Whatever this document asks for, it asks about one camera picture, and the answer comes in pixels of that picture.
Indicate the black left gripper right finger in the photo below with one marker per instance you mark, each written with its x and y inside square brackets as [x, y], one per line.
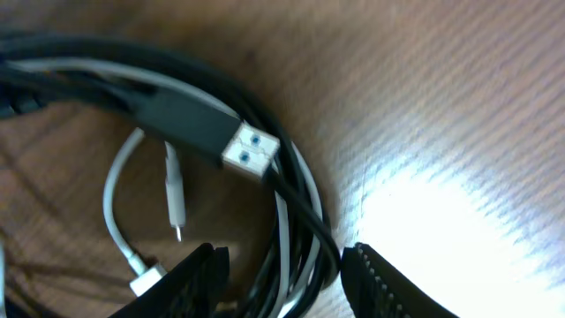
[374, 288]

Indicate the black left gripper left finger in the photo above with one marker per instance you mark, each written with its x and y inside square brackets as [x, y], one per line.
[191, 290]

